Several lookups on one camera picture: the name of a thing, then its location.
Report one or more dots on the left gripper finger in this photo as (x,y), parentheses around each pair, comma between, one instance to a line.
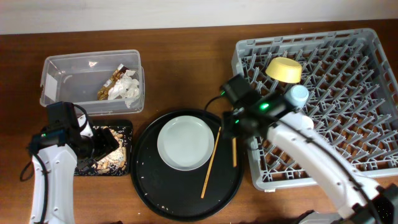
(104,142)
(84,163)

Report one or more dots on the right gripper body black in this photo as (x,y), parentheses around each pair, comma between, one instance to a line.
(230,128)

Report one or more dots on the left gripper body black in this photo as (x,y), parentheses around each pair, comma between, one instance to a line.
(87,152)

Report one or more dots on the wooden chopstick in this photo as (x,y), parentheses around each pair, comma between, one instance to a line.
(210,165)
(234,152)

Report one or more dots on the food scraps and shells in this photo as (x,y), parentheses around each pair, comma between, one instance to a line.
(115,163)

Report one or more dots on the brown snack wrapper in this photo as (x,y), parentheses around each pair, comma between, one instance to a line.
(102,94)

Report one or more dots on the white napkin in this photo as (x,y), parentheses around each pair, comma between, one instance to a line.
(125,87)

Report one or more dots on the blue plastic cup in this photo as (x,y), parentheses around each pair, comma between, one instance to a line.
(297,96)

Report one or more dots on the yellow bowl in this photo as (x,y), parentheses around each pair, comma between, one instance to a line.
(284,70)

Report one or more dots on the pink plastic cup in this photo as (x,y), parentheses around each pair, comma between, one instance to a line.
(306,123)

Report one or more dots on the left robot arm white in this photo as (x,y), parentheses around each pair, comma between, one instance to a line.
(67,143)

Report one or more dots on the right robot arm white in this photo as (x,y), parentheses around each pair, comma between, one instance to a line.
(356,197)

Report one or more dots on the clear plastic waste bin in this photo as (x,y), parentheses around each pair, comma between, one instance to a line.
(77,78)

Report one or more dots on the grey dishwasher rack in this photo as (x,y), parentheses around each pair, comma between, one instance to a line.
(352,90)

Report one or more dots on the black rectangular tray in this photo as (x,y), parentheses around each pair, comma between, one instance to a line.
(119,122)

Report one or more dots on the grey round plate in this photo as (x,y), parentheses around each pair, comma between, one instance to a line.
(185,143)

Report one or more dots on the round black serving tray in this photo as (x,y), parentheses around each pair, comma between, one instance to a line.
(176,194)

